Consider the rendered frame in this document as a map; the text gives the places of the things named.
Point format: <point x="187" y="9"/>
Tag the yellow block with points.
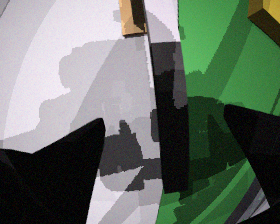
<point x="266" y="14"/>

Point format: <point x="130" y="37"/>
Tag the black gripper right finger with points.
<point x="258" y="135"/>

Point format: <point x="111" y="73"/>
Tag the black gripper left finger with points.
<point x="61" y="176"/>

